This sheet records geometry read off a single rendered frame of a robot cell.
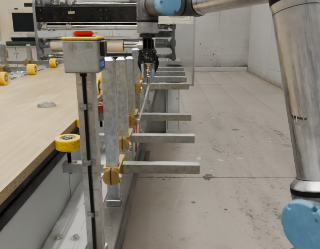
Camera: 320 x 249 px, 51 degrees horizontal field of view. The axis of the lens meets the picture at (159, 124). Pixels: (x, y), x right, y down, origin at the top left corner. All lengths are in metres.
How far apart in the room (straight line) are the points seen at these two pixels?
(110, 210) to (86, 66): 0.53
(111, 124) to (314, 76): 0.55
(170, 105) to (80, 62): 3.19
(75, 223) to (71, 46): 0.67
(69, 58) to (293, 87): 0.51
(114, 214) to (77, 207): 0.25
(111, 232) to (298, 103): 0.59
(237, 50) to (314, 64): 9.56
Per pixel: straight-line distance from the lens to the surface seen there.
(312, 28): 0.86
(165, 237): 2.19
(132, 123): 1.48
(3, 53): 2.84
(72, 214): 1.24
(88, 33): 0.71
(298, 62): 0.85
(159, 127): 4.04
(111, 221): 1.03
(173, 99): 3.83
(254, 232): 2.31
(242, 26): 10.40
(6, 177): 0.88
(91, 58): 0.69
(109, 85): 0.97
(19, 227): 0.96
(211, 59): 10.29
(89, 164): 0.76
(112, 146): 1.02
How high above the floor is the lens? 1.24
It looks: 16 degrees down
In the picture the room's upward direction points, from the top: straight up
